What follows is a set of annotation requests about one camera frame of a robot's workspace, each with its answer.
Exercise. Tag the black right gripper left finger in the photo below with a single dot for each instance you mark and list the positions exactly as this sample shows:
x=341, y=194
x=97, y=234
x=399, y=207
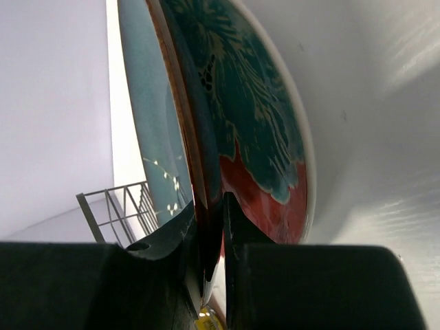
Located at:
x=152, y=284

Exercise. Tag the grey wire dish rack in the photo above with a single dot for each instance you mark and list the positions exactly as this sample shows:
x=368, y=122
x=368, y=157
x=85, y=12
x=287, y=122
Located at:
x=121, y=215

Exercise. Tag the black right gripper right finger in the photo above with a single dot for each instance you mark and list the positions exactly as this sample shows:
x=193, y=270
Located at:
x=274, y=286

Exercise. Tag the red and teal patterned plate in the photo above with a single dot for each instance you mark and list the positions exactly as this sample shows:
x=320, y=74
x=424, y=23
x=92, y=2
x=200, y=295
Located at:
x=263, y=137

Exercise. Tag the dark teal blossom plate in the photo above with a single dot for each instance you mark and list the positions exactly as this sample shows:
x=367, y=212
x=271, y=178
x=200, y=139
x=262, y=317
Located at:
x=154, y=112

